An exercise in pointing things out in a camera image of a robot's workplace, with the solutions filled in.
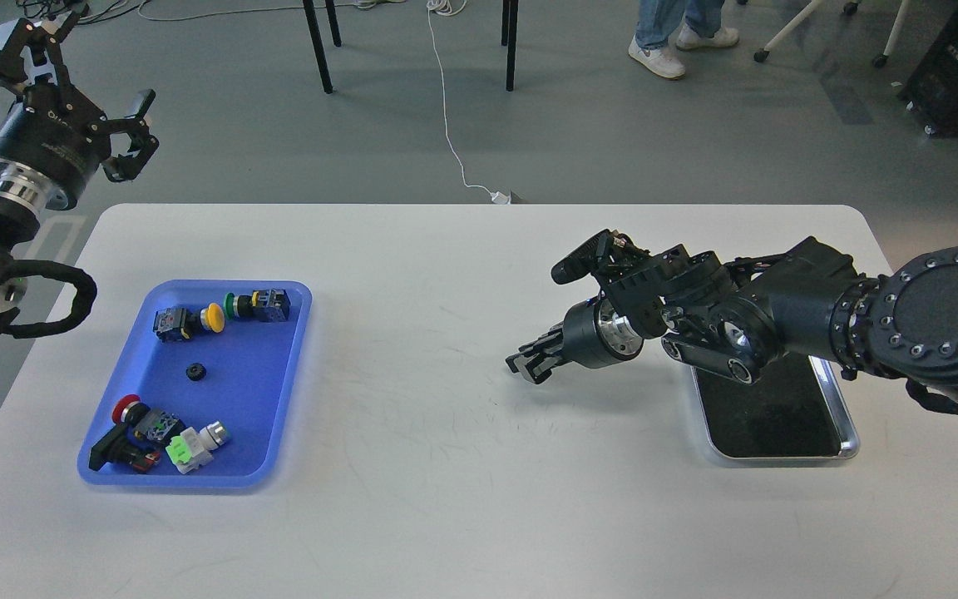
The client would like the black table leg left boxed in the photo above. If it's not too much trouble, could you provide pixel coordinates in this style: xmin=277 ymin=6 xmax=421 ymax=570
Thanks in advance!
xmin=303 ymin=0 xmax=342 ymax=95

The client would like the black table leg right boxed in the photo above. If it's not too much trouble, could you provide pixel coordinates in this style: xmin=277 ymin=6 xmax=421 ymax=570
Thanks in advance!
xmin=501 ymin=0 xmax=520 ymax=92

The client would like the yellow push button switch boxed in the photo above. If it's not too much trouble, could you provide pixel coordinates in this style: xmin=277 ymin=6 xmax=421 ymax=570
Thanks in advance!
xmin=152 ymin=303 xmax=227 ymax=342

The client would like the green push button switch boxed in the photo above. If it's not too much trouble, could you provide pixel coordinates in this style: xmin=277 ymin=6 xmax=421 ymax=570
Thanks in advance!
xmin=223 ymin=288 xmax=290 ymax=323

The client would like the white chair base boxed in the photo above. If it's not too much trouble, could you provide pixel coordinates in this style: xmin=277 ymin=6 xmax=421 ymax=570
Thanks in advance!
xmin=753 ymin=0 xmax=916 ymax=69

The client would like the black cable on floor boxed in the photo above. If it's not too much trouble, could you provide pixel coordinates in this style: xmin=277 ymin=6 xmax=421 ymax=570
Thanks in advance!
xmin=17 ymin=0 xmax=139 ymax=26

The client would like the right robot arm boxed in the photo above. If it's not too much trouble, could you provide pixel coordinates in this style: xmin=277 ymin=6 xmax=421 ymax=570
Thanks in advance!
xmin=506 ymin=229 xmax=958 ymax=414

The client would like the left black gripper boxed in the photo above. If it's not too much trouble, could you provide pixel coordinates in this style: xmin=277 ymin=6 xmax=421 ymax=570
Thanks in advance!
xmin=0 ymin=4 xmax=159 ymax=210

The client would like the small black gear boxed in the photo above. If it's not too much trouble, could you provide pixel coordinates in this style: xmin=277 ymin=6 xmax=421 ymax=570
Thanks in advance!
xmin=184 ymin=363 xmax=208 ymax=382

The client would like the black table leg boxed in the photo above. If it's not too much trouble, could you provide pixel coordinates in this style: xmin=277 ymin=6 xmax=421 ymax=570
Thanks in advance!
xmin=303 ymin=0 xmax=342 ymax=95
xmin=501 ymin=0 xmax=520 ymax=92

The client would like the red mushroom button switch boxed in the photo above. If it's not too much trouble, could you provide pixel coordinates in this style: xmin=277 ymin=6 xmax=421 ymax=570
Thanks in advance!
xmin=111 ymin=394 xmax=187 ymax=448

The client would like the black selector switch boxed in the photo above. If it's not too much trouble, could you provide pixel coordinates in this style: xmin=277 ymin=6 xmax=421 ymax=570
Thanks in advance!
xmin=88 ymin=423 xmax=162 ymax=474

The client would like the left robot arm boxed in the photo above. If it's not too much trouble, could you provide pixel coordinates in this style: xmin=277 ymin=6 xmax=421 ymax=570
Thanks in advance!
xmin=0 ymin=1 xmax=159 ymax=339

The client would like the metal tray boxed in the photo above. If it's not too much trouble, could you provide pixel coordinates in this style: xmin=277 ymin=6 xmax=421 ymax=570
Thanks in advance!
xmin=691 ymin=354 xmax=860 ymax=468

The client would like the white cable on floor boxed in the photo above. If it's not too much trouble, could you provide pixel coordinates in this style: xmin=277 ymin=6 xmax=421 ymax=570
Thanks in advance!
xmin=427 ymin=0 xmax=511 ymax=204

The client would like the white green button switch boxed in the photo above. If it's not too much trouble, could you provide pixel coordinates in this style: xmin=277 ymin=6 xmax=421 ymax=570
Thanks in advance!
xmin=165 ymin=421 xmax=231 ymax=474

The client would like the white sneaker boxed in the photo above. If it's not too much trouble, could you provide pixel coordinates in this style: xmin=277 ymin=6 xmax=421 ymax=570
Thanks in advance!
xmin=627 ymin=37 xmax=687 ymax=81
xmin=675 ymin=24 xmax=740 ymax=51

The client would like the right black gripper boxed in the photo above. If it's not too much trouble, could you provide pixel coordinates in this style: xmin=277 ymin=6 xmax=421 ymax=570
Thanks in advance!
xmin=506 ymin=299 xmax=644 ymax=384

